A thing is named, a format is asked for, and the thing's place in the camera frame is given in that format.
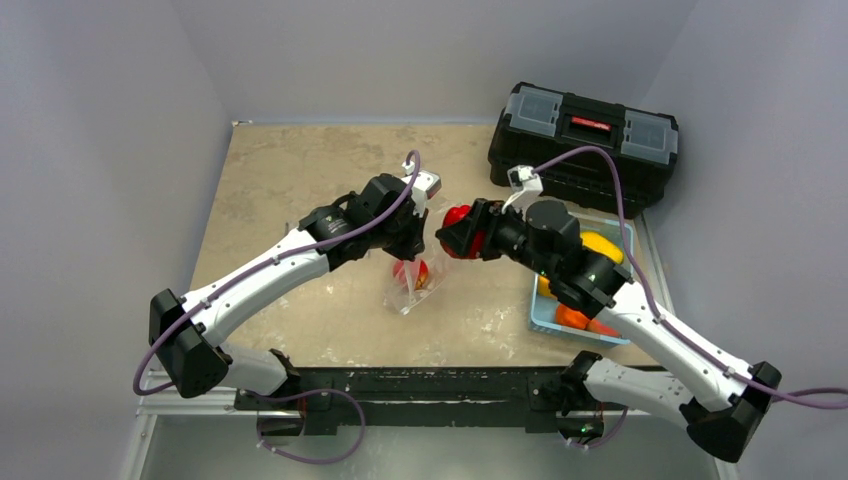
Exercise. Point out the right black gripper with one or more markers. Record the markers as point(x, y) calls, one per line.
point(482, 227)

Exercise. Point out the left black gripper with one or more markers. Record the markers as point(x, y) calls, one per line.
point(415, 243)

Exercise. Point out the red bell pepper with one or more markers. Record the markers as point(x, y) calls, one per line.
point(463, 232)

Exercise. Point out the clear zip top bag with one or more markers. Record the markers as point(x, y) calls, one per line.
point(401, 300)

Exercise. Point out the orange mini pumpkin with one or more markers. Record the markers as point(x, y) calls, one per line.
point(570, 318)

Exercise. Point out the yellow bell pepper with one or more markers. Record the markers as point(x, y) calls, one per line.
point(595, 242)

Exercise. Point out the red apple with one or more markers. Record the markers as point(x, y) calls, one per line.
point(413, 275)

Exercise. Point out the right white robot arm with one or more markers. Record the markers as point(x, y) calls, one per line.
point(718, 399)

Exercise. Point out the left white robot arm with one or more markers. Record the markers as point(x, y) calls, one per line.
point(190, 332)

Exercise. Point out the light blue plastic basket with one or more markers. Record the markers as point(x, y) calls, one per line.
point(547, 315)

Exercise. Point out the black toolbox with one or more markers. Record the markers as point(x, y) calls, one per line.
point(609, 156)

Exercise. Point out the peach fruit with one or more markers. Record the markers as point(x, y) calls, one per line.
point(597, 327)

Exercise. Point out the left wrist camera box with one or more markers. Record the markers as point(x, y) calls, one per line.
point(425, 185)

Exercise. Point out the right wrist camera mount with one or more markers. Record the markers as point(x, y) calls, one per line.
point(526, 185)

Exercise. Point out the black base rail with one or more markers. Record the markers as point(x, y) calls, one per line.
point(535, 399)

